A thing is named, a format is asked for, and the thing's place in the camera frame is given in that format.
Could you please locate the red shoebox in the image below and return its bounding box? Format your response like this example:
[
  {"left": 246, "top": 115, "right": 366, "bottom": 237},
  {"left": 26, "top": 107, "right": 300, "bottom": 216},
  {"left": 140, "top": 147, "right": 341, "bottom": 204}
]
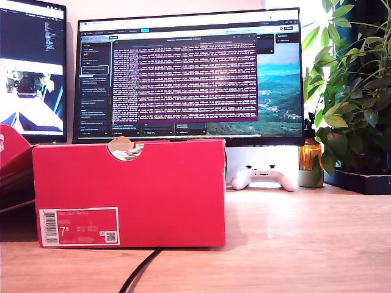
[{"left": 32, "top": 139, "right": 227, "bottom": 248}]

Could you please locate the red shoebox lid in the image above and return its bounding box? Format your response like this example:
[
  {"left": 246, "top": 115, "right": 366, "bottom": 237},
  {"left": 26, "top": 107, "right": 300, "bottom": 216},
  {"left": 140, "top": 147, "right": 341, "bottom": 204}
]
[{"left": 0, "top": 123, "right": 37, "bottom": 213}]

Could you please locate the wide black computer monitor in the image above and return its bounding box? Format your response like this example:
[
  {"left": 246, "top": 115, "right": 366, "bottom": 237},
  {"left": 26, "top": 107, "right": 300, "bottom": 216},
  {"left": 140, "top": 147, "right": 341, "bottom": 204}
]
[{"left": 72, "top": 7, "right": 306, "bottom": 147}]

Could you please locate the white game controller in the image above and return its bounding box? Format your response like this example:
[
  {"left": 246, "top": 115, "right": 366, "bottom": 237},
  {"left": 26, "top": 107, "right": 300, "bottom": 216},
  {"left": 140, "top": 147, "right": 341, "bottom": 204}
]
[{"left": 231, "top": 164, "right": 299, "bottom": 192}]

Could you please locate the amber spray bottle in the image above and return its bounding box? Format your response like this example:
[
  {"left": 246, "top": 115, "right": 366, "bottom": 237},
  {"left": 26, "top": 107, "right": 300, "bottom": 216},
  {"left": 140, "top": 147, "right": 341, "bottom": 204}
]
[{"left": 298, "top": 112, "right": 325, "bottom": 189}]

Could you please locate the green leafy houseplant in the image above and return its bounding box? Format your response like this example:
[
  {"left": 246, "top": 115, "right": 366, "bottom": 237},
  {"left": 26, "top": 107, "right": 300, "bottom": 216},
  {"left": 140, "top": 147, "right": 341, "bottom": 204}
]
[{"left": 301, "top": 0, "right": 391, "bottom": 181}]

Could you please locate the black plant tray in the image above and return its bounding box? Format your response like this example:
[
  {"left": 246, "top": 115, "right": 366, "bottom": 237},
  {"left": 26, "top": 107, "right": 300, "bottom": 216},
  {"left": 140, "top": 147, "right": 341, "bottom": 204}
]
[{"left": 323, "top": 167, "right": 391, "bottom": 195}]

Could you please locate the narrow black computer monitor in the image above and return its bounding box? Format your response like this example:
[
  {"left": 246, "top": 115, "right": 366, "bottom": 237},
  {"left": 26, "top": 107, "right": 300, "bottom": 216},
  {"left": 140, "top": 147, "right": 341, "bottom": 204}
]
[{"left": 0, "top": 0, "right": 68, "bottom": 144}]

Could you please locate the black table cable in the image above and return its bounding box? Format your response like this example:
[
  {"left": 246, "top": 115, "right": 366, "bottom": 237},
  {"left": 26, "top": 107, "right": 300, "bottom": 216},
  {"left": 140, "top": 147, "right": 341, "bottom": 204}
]
[{"left": 118, "top": 247, "right": 161, "bottom": 293}]

